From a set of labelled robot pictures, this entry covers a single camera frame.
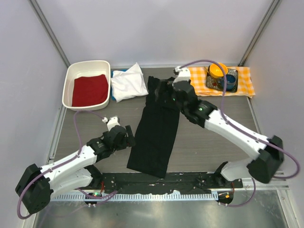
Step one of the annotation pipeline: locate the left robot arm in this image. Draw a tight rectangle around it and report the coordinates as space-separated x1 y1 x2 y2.
15 125 135 215

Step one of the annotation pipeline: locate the blue t shirt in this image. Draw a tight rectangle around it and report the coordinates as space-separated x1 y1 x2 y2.
110 69 127 101

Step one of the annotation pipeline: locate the slotted cable duct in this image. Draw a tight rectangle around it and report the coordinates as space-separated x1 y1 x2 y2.
51 191 218 202

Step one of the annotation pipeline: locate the blue mug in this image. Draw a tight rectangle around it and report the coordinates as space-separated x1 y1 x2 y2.
219 74 237 91

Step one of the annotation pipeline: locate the orange bowl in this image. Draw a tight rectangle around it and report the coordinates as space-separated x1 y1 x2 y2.
209 63 228 79

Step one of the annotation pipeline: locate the dark patterned tray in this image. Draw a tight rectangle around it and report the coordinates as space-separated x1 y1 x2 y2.
205 68 238 93

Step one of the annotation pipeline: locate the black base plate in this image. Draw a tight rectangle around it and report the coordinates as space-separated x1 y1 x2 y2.
73 172 244 194

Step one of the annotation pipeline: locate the black t shirt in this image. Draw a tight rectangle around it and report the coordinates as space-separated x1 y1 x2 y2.
127 76 180 179

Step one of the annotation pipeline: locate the red t shirt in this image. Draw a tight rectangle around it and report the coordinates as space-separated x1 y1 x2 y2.
72 74 109 107

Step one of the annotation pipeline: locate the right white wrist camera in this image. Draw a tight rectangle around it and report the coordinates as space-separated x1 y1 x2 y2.
173 66 191 83

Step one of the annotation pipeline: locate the orange checkered cloth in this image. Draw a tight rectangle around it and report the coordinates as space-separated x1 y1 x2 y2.
189 66 256 98

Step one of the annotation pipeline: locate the white plastic tub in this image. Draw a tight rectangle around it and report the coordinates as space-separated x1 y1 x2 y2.
62 60 111 111

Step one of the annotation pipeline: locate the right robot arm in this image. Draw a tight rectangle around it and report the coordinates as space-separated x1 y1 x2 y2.
155 80 284 188

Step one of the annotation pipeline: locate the white t shirt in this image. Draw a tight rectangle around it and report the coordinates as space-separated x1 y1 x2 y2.
112 63 148 103

